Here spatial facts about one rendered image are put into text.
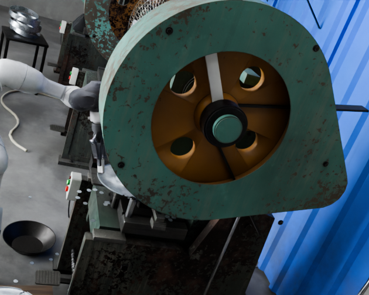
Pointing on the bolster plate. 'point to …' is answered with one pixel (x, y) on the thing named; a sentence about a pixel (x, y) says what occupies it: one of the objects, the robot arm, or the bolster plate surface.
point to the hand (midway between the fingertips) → (101, 165)
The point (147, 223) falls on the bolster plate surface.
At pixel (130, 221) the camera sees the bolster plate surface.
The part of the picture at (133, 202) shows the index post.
